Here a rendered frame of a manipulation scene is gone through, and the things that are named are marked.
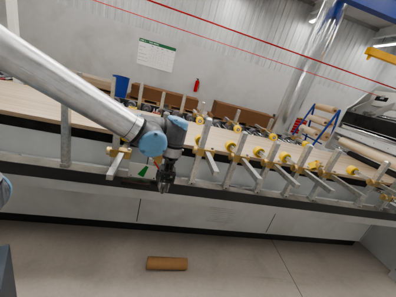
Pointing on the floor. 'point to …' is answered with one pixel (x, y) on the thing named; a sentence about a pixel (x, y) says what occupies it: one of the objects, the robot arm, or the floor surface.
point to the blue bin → (121, 86)
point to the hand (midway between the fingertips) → (162, 190)
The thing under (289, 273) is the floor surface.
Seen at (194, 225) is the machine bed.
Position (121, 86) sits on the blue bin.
